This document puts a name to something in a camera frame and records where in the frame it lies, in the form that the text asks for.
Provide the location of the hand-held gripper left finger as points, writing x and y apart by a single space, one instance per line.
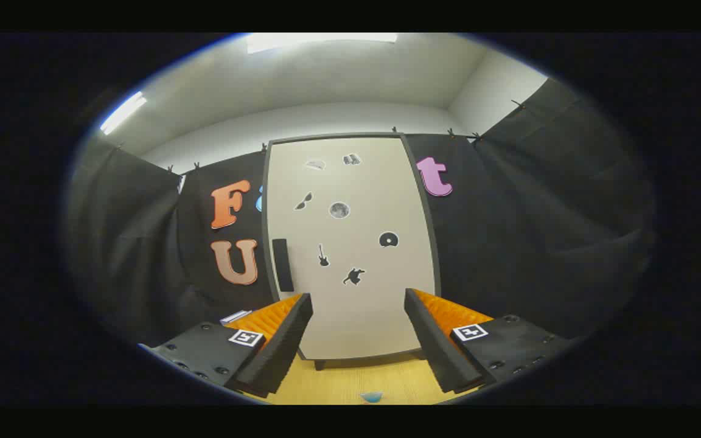
280 350

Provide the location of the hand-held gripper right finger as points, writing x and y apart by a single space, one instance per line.
432 340

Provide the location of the white and blue tube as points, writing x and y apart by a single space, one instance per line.
371 397

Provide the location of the blue book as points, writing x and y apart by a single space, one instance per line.
235 317

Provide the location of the grey cabinet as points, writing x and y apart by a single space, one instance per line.
435 267

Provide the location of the black backdrop cloth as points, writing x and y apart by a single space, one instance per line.
539 213

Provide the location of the narrow ceiling light panel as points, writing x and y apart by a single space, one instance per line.
122 114

